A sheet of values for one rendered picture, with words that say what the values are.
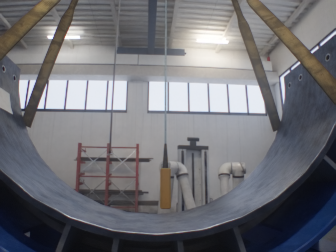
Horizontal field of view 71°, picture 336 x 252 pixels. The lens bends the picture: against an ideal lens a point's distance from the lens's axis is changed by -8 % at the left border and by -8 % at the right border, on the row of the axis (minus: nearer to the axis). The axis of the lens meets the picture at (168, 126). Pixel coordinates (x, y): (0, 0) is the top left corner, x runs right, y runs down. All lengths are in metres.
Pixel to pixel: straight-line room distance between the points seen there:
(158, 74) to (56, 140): 5.66
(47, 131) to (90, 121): 2.09
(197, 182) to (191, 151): 0.33
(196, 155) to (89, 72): 10.14
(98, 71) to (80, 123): 2.56
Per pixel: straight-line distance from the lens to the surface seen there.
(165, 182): 2.05
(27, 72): 13.48
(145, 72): 12.18
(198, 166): 2.82
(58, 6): 11.66
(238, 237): 1.14
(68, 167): 12.34
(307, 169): 1.25
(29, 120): 1.94
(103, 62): 12.59
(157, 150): 11.88
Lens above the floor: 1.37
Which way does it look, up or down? 13 degrees up
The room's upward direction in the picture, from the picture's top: straight up
